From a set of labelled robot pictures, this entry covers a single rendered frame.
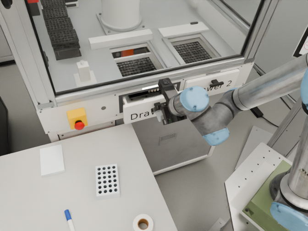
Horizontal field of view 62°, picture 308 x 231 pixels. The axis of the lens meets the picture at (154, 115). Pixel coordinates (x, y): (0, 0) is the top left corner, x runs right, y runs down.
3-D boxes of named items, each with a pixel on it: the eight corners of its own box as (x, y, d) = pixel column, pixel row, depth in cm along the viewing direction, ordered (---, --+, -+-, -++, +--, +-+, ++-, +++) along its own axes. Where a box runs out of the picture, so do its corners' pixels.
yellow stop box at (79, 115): (88, 126, 108) (86, 115, 103) (71, 131, 106) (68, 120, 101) (86, 118, 111) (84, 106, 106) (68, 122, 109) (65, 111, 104)
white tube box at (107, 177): (120, 197, 97) (119, 193, 94) (97, 200, 96) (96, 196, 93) (117, 168, 105) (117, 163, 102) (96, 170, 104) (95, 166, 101)
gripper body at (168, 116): (162, 125, 98) (173, 122, 87) (156, 104, 99) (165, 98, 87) (180, 120, 100) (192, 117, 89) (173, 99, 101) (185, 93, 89)
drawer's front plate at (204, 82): (233, 87, 133) (240, 70, 125) (183, 100, 125) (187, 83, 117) (231, 85, 134) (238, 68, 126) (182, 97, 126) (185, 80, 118)
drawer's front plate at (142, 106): (184, 108, 121) (187, 92, 113) (124, 124, 113) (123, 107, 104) (182, 106, 122) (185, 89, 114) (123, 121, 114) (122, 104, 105)
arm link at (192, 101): (198, 118, 73) (180, 94, 72) (183, 122, 83) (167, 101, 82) (217, 101, 75) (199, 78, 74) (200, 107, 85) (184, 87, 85)
